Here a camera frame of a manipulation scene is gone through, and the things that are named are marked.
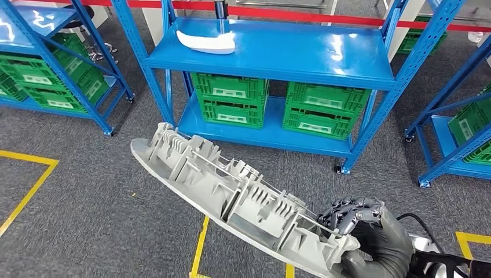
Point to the blue metal shelf rack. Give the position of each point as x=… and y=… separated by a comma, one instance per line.
x=23, y=23
x=268, y=53
x=441, y=134

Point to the white curved plastic part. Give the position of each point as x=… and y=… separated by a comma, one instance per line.
x=207, y=43

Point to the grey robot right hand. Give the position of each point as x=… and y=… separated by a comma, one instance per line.
x=383, y=245

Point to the black stool with chrome base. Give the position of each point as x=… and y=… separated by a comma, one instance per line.
x=68, y=19

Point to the red barrier belt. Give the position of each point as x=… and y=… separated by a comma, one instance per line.
x=307, y=16

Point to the black barrier post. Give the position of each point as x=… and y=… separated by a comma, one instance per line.
x=221, y=9

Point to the grey plastic wheel hubcap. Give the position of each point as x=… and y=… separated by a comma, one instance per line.
x=214, y=188

